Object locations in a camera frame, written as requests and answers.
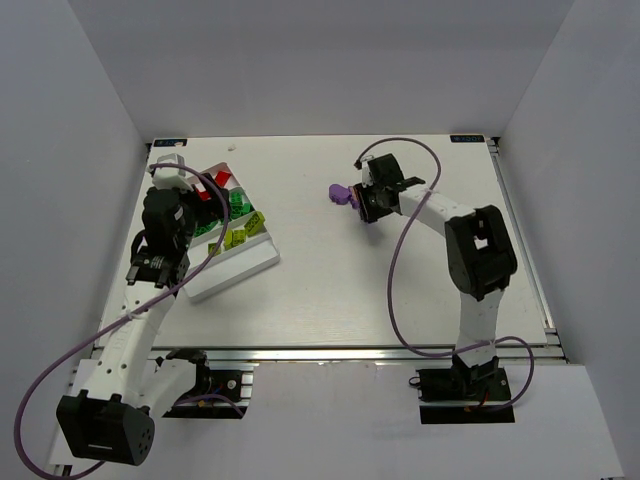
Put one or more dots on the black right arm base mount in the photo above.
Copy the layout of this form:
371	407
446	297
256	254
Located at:
462	395

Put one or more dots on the green long brick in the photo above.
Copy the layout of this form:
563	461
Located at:
206	228

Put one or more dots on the blue label sticker left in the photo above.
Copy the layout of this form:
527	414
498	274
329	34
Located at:
169	142

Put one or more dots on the red sloped lego brick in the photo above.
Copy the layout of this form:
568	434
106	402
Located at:
222	177

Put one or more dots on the white divided sorting tray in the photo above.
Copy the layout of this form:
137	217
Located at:
228	267

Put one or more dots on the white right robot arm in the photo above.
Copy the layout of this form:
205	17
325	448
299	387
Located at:
480	256

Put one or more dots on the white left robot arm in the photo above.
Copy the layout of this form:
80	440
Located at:
111	418

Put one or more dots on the red rounded lego brick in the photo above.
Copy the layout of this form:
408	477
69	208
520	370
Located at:
203	195

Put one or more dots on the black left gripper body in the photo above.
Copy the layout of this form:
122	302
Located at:
211	201

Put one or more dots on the blue label sticker right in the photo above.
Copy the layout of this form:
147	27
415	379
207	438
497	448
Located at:
466	138

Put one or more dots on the lime lego brick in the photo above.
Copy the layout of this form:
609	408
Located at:
234	238
254	224

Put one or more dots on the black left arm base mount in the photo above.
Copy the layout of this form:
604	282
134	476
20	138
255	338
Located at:
216	393

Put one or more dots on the blue label sticker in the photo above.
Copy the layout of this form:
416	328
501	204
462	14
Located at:
169	142
466	138

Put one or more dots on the purple rounded lego stack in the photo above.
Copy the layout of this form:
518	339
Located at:
339	194

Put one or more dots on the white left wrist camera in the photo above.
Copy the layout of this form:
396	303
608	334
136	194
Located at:
167	173

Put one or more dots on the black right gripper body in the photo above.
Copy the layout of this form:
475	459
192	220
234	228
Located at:
362	201

